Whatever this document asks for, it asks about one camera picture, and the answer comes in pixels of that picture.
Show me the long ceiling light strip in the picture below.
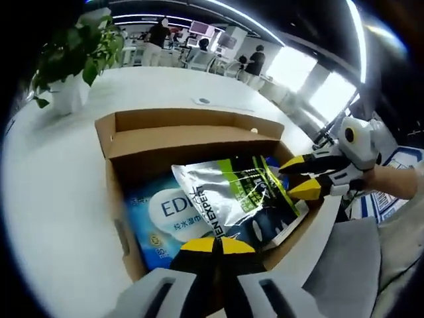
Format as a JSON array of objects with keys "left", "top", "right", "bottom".
[{"left": 346, "top": 0, "right": 367, "bottom": 83}]

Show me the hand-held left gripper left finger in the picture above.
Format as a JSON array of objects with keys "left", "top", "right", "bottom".
[{"left": 109, "top": 235, "right": 219, "bottom": 318}]

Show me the blue printed plastic pack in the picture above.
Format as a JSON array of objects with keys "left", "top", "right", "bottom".
[{"left": 261, "top": 155, "right": 292, "bottom": 189}]

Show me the wall monitor screen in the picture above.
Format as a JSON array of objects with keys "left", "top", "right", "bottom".
[
  {"left": 190, "top": 20, "right": 215, "bottom": 36},
  {"left": 218, "top": 32, "right": 238, "bottom": 49}
]

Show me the blue white striped panel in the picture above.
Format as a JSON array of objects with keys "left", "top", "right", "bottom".
[{"left": 360, "top": 145, "right": 415, "bottom": 219}]

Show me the potted green plant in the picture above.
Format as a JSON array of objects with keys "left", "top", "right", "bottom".
[{"left": 31, "top": 15, "right": 125, "bottom": 115}]

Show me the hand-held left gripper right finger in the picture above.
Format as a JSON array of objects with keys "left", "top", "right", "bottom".
[{"left": 218, "top": 237, "right": 319, "bottom": 318}]

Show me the person's white shirt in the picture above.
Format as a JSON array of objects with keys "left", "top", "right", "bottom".
[{"left": 377, "top": 198, "right": 420, "bottom": 292}]

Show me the blue wet wipes pack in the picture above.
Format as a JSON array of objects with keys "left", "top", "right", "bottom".
[{"left": 125, "top": 175, "right": 208, "bottom": 271}]

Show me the black chair frame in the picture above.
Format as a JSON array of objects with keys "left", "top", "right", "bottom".
[{"left": 313, "top": 112, "right": 345, "bottom": 150}]

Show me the silver green pouch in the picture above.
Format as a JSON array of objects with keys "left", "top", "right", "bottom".
[{"left": 171, "top": 154, "right": 311, "bottom": 249}]

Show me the brown cardboard shoe box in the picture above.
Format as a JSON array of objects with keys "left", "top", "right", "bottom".
[{"left": 95, "top": 108, "right": 325, "bottom": 282}]

